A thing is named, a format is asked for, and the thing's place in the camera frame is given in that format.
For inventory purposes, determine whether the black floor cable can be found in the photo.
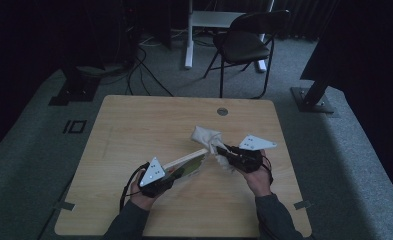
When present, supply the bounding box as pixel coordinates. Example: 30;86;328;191
125;46;175;98

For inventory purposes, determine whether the white desk frame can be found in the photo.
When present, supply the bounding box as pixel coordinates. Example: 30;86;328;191
183;0;275;73

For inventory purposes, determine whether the white book with green leaf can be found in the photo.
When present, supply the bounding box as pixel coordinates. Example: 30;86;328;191
162;148;209;183

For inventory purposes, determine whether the person's right hand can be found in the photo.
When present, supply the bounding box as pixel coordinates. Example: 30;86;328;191
240;149;274;198

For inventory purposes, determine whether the black folding chair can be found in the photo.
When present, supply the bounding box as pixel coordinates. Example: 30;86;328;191
202;9;292;100

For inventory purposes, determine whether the person's left hand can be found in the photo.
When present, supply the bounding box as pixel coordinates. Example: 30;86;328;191
129;178;162;212

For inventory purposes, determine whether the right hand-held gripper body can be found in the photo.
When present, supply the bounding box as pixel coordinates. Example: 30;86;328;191
225;134;278;174

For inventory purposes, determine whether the grey tape piece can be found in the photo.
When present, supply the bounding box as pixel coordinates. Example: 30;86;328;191
293;199;313;211
53;200;76;212

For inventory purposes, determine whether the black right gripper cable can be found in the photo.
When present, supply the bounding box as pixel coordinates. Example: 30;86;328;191
260;154;274;185

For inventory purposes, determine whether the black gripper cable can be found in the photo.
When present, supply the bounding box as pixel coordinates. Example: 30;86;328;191
118;162;151;213
260;154;274;185

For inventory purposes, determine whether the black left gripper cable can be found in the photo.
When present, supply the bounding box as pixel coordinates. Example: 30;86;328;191
118;162;151;213

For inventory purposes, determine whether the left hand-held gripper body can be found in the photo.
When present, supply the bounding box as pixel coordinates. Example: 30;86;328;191
137;157;178;198

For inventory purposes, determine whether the black stand base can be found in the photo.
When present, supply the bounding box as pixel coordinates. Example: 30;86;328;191
48;64;102;107
290;79;336;114

